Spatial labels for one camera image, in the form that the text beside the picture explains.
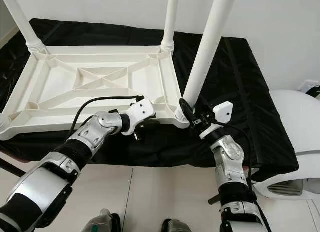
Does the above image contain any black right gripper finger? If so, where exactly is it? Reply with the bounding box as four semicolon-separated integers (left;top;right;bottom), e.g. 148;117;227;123
178;98;196;124

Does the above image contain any white plastic table leg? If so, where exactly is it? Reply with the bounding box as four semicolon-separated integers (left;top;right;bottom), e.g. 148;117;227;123
0;0;47;54
161;0;181;53
175;0;238;124

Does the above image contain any white plastic table top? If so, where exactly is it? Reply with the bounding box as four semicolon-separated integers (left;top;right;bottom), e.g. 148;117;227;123
0;45;191;140

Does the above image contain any black metal table leg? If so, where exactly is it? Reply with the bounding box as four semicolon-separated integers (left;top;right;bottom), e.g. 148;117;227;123
209;192;224;204
0;157;26;177

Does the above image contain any white dome litter box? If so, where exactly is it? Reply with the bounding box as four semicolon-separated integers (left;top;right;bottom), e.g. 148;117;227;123
252;90;320;200

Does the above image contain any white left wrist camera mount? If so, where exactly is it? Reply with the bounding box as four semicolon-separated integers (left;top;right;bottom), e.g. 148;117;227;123
120;99;156;137

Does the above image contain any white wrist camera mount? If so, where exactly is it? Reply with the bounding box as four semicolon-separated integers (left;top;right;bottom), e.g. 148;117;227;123
120;99;156;137
199;101;234;139

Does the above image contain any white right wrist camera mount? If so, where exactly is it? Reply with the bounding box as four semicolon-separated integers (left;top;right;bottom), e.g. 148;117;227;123
199;101;234;139

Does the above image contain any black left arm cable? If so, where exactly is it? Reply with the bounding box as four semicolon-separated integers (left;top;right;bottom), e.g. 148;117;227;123
70;95;145;138

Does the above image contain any white wall socket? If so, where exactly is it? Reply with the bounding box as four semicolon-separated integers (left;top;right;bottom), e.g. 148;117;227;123
300;80;320;92

